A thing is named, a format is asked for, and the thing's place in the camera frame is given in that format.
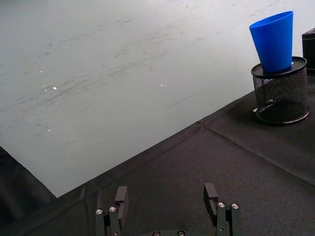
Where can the blue plastic cup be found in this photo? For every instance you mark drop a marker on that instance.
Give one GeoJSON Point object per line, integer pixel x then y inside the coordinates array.
{"type": "Point", "coordinates": [274, 44]}

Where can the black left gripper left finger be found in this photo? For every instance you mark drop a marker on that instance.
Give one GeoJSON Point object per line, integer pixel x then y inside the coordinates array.
{"type": "Point", "coordinates": [122, 199]}

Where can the black mesh pen holder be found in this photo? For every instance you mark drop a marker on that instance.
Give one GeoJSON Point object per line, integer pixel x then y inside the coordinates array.
{"type": "Point", "coordinates": [282, 94]}

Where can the black box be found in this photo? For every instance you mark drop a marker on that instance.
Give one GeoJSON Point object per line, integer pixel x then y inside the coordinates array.
{"type": "Point", "coordinates": [308, 44]}

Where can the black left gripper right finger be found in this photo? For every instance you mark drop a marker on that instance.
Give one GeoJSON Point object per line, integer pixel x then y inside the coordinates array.
{"type": "Point", "coordinates": [211, 199]}

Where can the black table cloth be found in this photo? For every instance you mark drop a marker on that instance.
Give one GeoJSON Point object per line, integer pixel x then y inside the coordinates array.
{"type": "Point", "coordinates": [197, 177]}

